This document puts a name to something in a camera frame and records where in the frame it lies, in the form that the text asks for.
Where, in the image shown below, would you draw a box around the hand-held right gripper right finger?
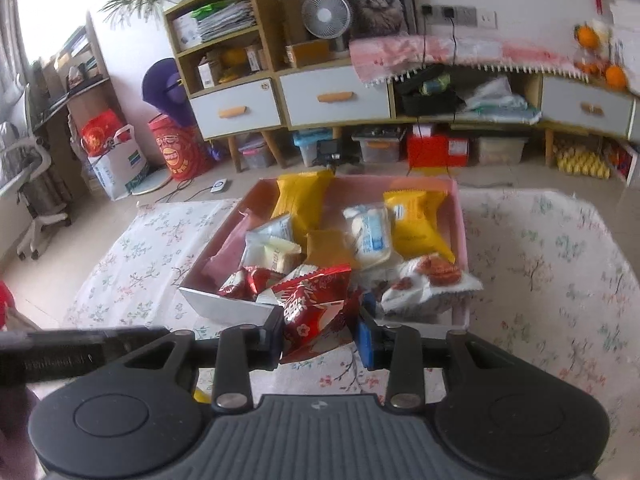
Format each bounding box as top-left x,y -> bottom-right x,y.
356,292 -> 526,409

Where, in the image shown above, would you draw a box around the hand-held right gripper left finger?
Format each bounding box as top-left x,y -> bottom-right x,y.
120,305 -> 286,411

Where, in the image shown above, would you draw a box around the red and white snack packet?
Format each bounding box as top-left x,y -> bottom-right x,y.
216,265 -> 283,302
270,264 -> 363,365

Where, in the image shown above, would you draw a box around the white box with pink lining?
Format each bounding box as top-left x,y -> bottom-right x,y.
179,175 -> 471,331

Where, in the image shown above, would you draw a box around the pale yellow white snack packet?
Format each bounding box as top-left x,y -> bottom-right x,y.
240,212 -> 305,275

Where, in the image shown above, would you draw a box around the white snack bag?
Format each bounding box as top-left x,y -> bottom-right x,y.
381,254 -> 485,317

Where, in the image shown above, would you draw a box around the clear white bread packet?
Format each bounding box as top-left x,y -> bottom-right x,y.
344,204 -> 403,270

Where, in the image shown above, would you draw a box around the yellow snack packet small label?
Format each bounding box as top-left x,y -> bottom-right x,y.
383,190 -> 457,265

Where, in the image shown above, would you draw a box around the large plain yellow snack packet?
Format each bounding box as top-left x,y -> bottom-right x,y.
270,169 -> 336,243

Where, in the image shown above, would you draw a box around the red cloth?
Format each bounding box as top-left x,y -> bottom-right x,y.
0,280 -> 16,321

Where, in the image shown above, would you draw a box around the white office chair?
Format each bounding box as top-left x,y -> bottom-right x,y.
0,80 -> 71,262

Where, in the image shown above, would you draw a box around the small clear storage bin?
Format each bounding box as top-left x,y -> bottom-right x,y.
239,135 -> 273,170

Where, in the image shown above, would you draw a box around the floral tablecloth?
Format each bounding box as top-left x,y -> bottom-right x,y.
62,187 -> 635,466

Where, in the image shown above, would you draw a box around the black device on floor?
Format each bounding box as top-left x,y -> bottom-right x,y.
315,139 -> 358,168

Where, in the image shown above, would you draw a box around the blue lidded storage bin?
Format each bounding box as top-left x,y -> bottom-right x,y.
292,129 -> 335,167

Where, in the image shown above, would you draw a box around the clear bin orange latch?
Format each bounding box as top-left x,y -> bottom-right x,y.
352,127 -> 406,163

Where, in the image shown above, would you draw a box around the white round floor base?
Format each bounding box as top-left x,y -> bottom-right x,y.
131,166 -> 173,196

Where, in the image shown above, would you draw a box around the red storage box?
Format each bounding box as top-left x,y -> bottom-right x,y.
406,124 -> 471,168

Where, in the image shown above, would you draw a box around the white paper shopping bag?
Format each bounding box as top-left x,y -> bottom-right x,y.
87,124 -> 150,202

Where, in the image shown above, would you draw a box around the red printed bucket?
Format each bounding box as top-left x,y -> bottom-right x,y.
147,114 -> 216,182

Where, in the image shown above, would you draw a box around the red gift bag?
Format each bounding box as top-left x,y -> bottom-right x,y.
81,110 -> 126,157

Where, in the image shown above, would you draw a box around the wide clear storage bin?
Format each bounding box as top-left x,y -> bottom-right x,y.
472,132 -> 530,166

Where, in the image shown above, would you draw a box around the black bag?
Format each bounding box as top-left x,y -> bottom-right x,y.
395,64 -> 466,116

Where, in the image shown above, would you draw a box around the wooden bookshelf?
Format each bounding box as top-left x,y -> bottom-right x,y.
30,10 -> 113,186

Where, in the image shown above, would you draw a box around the small white product box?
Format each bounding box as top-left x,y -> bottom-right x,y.
197,57 -> 221,88

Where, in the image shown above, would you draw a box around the pile of white teal cloths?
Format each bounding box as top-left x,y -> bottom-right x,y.
462,76 -> 542,125

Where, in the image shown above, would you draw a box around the tray of yellow items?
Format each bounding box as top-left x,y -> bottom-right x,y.
554,140 -> 613,180

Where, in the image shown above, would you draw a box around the small brown boxes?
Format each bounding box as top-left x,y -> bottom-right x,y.
245,45 -> 268,72

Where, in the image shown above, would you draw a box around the yellow item on shelf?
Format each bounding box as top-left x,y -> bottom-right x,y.
220,50 -> 248,81

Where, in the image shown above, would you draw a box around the pink runner cloth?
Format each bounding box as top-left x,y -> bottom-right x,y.
349,34 -> 591,90

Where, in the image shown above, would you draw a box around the flat cardboard box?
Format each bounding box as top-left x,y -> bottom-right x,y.
286,40 -> 331,67

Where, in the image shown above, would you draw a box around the wooden shelf cabinet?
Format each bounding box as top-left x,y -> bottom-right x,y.
164,0 -> 288,173

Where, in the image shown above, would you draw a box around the white box on shelf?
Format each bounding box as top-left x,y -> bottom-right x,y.
172,12 -> 203,46

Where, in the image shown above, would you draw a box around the stack of papers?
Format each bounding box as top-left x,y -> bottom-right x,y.
192,1 -> 256,41

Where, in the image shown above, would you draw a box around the white desk fan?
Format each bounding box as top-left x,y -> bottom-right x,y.
301,0 -> 353,56

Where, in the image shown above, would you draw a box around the framed cat picture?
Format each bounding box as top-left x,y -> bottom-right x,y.
332,0 -> 418,41

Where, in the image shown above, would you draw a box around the white drawer orange handle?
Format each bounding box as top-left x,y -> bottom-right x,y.
189,77 -> 282,140
281,69 -> 392,127
541,76 -> 636,135

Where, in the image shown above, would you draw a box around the wall outlet panel with plugs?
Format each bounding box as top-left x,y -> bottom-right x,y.
420,4 -> 476,26

